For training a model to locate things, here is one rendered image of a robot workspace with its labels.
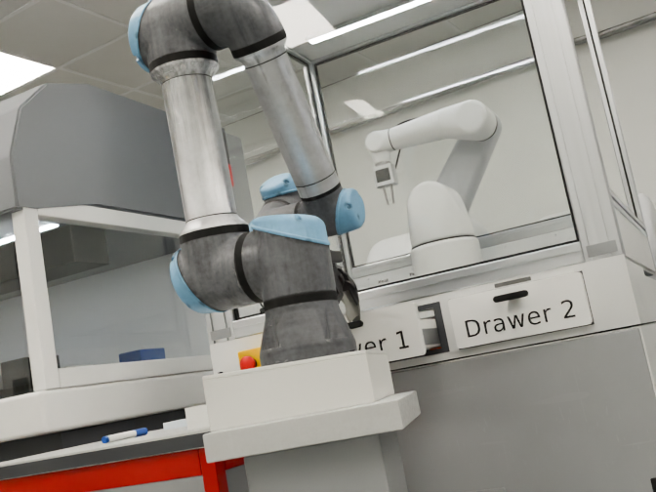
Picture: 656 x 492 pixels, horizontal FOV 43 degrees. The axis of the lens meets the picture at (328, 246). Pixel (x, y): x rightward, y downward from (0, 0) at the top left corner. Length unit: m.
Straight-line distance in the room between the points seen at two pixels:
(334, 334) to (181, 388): 1.38
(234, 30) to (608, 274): 0.91
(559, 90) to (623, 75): 3.32
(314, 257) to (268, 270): 0.07
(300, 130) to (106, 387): 1.14
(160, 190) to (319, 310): 1.53
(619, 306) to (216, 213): 0.87
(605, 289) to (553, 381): 0.22
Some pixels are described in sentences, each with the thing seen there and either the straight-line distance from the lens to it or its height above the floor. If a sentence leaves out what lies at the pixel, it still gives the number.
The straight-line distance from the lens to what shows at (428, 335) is 1.82.
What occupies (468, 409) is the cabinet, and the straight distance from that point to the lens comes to 1.88.
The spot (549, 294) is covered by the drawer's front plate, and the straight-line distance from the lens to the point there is 1.81.
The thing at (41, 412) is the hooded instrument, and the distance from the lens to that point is 2.16.
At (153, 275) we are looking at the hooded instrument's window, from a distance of 2.62.
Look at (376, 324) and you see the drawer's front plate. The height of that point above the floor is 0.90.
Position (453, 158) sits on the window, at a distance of 1.92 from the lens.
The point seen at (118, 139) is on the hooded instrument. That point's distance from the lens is 2.62.
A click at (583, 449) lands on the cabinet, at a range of 1.84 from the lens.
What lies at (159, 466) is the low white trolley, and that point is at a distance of 1.52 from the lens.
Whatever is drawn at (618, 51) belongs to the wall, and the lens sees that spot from 5.24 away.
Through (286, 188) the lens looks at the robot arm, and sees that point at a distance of 1.58.
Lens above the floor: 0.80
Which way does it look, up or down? 9 degrees up
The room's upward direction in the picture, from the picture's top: 11 degrees counter-clockwise
